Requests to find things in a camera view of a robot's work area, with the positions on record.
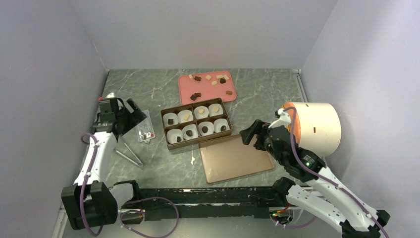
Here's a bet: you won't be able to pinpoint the gold box lid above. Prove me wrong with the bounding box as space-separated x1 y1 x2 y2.
199 134 275 183

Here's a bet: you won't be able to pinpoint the rose gold tongs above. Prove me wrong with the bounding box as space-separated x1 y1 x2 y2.
113 142 144 168

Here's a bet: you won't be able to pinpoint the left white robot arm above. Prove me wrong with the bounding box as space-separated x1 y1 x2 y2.
61 96 147 237

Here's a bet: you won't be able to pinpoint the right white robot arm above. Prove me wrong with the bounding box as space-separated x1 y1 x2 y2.
240 119 390 238

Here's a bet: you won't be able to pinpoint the brown chocolate box tray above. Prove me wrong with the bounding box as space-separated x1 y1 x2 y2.
160 98 234 151

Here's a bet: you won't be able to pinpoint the white paper leaflet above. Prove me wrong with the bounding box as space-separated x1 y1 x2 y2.
136 110 156 144

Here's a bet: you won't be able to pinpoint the white paper cup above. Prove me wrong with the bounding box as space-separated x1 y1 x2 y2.
177 110 194 123
194 106 209 119
209 103 223 117
214 118 230 133
166 128 184 144
162 113 179 127
182 124 199 140
198 121 214 136

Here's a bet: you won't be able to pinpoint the cream orange cylinder container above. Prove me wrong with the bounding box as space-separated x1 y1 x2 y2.
282 102 341 157

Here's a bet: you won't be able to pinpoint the pink plastic tray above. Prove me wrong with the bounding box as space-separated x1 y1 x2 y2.
178 70 237 105

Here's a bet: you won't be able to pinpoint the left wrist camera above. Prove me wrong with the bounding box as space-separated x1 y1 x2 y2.
98 92 115 102

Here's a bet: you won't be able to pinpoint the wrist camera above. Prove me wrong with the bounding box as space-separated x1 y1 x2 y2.
98 92 115 102
268 108 291 129

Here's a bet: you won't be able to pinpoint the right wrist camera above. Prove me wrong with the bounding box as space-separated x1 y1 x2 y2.
268 108 291 129

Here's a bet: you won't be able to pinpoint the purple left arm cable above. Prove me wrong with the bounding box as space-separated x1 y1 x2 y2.
79 133 179 238

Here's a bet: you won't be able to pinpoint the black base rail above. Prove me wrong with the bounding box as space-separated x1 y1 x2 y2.
122 186 288 221

